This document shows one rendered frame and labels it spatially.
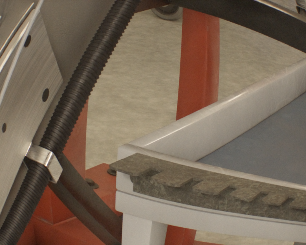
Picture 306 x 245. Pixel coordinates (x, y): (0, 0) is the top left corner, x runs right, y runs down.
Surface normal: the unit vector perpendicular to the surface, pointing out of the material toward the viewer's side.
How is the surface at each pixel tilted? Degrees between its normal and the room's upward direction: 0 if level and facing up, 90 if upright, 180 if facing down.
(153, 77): 0
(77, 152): 90
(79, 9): 90
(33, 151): 40
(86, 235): 0
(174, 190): 90
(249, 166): 0
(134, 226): 90
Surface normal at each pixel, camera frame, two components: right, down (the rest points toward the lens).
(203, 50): -0.52, 0.23
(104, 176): 0.08, -0.94
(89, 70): -0.01, 0.45
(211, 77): 0.85, 0.23
